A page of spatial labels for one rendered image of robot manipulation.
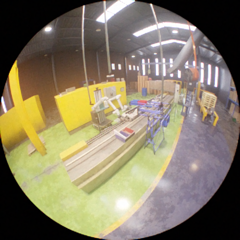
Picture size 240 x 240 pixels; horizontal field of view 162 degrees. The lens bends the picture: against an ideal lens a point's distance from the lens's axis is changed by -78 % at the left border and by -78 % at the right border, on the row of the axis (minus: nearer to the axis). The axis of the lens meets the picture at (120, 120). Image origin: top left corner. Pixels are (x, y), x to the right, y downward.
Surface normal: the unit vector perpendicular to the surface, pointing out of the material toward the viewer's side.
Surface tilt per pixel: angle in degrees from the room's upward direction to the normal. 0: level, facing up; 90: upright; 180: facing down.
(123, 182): 0
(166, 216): 0
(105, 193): 0
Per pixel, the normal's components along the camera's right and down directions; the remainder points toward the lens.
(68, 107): 0.72, 0.29
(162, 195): -0.08, -0.87
